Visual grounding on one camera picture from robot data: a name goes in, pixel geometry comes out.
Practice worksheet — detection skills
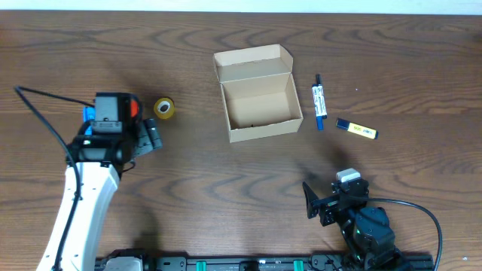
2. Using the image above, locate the red stapler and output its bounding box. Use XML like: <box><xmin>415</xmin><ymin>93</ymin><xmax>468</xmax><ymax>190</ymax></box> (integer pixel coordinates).
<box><xmin>130</xmin><ymin>99</ymin><xmax>140</xmax><ymax>118</ymax></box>

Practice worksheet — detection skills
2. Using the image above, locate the blue plastic case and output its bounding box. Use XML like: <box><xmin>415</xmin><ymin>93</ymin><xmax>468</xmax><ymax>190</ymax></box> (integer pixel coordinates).
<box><xmin>82</xmin><ymin>107</ymin><xmax>96</xmax><ymax>135</ymax></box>

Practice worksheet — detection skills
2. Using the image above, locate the yellow tape roll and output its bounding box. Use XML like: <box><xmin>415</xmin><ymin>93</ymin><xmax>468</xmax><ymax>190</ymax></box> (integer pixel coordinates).
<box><xmin>154</xmin><ymin>97</ymin><xmax>175</xmax><ymax>120</ymax></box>

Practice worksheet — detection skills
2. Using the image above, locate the yellow highlighter pen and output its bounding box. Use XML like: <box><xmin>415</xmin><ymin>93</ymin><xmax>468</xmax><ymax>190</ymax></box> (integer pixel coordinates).
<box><xmin>336</xmin><ymin>118</ymin><xmax>379</xmax><ymax>140</ymax></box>

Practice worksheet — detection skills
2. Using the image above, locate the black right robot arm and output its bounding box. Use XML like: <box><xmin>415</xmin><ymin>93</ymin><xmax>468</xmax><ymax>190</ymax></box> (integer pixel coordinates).
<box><xmin>302</xmin><ymin>178</ymin><xmax>413</xmax><ymax>270</ymax></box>

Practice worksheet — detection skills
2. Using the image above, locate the blue marker pen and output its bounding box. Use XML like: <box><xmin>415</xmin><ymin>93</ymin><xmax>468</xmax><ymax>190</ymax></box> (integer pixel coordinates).
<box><xmin>312</xmin><ymin>84</ymin><xmax>324</xmax><ymax>131</ymax></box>

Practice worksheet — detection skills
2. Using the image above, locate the open cardboard box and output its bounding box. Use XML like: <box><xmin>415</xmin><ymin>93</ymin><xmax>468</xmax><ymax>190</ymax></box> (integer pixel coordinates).
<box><xmin>213</xmin><ymin>44</ymin><xmax>304</xmax><ymax>143</ymax></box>

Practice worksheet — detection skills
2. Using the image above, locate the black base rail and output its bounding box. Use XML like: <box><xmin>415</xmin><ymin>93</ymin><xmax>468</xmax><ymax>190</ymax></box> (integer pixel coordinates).
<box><xmin>93</xmin><ymin>248</ymin><xmax>435</xmax><ymax>271</ymax></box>

